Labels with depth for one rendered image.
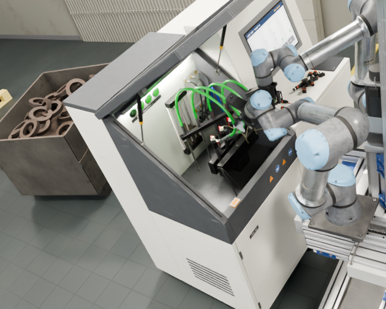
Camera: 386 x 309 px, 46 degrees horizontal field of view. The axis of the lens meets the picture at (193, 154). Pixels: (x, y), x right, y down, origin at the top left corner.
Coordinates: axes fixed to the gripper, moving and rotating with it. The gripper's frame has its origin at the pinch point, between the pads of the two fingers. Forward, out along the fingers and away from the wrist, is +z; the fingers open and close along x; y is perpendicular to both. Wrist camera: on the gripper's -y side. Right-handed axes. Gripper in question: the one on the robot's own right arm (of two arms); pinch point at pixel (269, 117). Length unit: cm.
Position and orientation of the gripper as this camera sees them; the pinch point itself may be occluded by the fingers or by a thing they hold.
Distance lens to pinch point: 221.2
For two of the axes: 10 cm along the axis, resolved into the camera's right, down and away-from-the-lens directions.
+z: 2.9, 7.4, 6.1
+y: 7.5, 2.2, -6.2
